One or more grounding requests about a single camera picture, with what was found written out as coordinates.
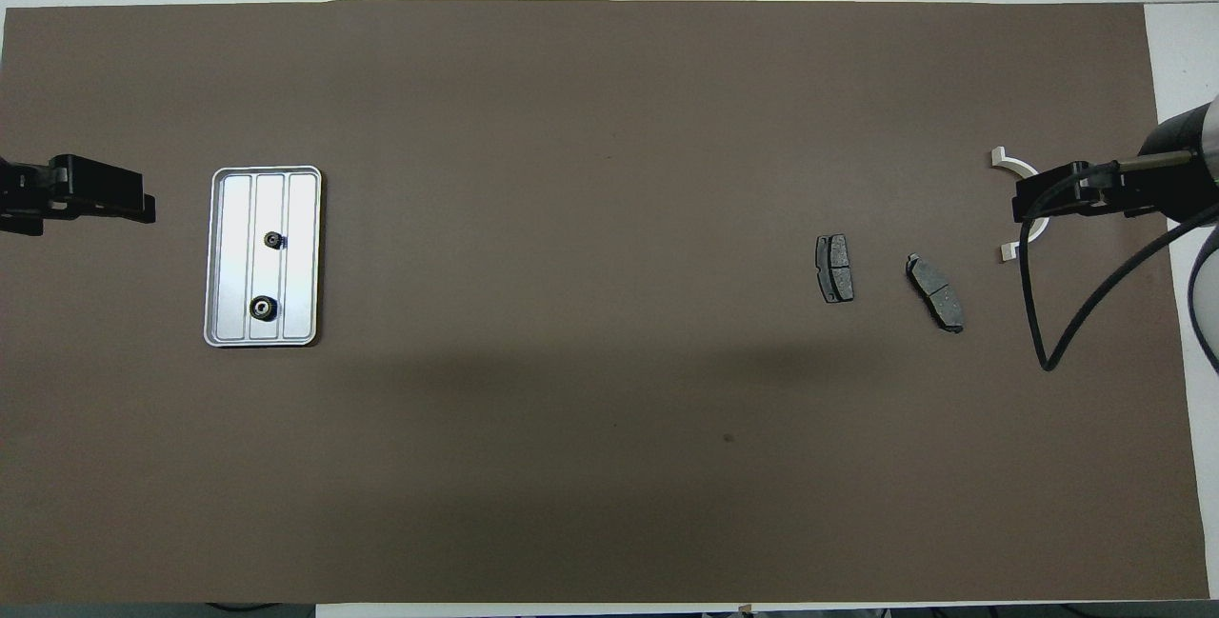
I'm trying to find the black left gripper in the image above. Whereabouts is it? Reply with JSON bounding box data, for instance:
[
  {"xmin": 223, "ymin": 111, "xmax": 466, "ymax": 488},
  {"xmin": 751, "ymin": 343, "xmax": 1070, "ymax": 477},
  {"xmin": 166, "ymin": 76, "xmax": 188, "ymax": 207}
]
[{"xmin": 0, "ymin": 154, "xmax": 156, "ymax": 236}]

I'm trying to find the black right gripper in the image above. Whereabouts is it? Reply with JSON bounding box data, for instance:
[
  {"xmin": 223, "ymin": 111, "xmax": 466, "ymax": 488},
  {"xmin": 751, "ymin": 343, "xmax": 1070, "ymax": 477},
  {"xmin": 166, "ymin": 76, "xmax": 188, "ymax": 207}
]
[{"xmin": 1011, "ymin": 160, "xmax": 1169, "ymax": 225}]

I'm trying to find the silver metal tray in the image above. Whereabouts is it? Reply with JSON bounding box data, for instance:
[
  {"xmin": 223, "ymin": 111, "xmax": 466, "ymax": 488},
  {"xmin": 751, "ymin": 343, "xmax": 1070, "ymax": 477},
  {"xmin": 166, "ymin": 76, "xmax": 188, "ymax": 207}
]
[{"xmin": 203, "ymin": 166, "xmax": 323, "ymax": 349}]

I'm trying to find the long dark grey brake pad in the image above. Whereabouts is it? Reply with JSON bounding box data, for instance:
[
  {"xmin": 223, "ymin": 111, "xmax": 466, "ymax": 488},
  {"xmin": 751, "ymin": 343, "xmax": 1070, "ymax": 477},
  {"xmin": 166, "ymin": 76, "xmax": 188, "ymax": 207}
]
[{"xmin": 905, "ymin": 253, "xmax": 966, "ymax": 334}]

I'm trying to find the short dark grey brake pad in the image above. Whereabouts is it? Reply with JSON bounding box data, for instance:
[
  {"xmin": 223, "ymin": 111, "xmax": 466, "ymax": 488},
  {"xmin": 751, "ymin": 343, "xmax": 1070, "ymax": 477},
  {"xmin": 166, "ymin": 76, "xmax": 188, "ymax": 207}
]
[{"xmin": 815, "ymin": 233, "xmax": 855, "ymax": 305}]

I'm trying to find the brown table mat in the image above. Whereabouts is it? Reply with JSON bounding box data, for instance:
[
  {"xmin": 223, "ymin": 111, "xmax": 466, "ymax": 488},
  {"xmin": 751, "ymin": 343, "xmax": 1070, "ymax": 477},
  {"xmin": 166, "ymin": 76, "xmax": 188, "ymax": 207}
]
[{"xmin": 0, "ymin": 0, "xmax": 1209, "ymax": 605}]

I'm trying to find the white curved plastic bracket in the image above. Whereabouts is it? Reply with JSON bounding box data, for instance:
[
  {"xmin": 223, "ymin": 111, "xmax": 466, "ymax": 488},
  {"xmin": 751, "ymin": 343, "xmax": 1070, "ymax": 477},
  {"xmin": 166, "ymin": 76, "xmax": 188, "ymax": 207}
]
[{"xmin": 990, "ymin": 147, "xmax": 1049, "ymax": 263}]

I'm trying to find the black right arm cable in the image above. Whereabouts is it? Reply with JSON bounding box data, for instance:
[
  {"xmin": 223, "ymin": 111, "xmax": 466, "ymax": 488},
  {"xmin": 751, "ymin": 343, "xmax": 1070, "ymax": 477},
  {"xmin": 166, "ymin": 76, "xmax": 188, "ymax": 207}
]
[{"xmin": 1018, "ymin": 164, "xmax": 1219, "ymax": 372}]

